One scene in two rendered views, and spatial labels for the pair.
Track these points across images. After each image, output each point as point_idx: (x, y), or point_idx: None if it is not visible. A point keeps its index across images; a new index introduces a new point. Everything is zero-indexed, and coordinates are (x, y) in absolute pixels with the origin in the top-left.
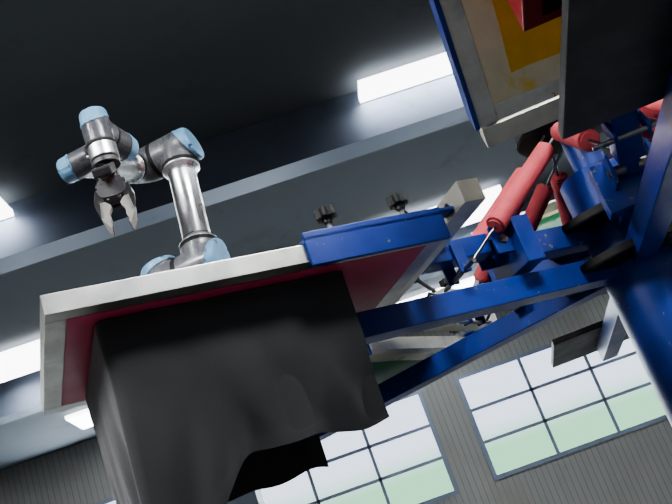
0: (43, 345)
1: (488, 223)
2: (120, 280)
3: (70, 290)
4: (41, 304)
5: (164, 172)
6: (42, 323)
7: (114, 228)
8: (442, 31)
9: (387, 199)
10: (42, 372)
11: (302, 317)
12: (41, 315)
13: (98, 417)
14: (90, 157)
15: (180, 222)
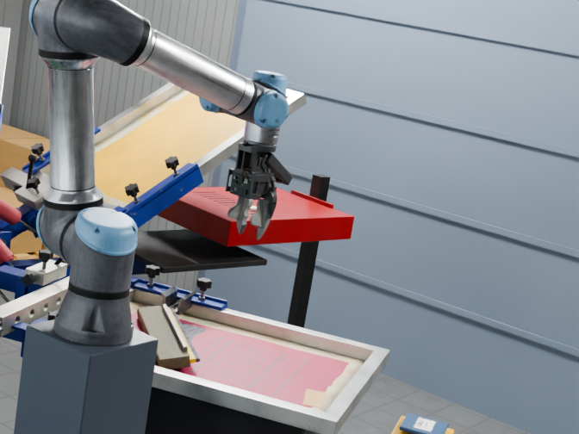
0: (376, 378)
1: (10, 258)
2: (342, 337)
3: (372, 345)
4: (389, 356)
5: (95, 61)
6: (383, 365)
7: (257, 230)
8: (184, 190)
9: (159, 269)
10: (361, 396)
11: None
12: (385, 361)
13: (315, 432)
14: (277, 139)
15: (94, 159)
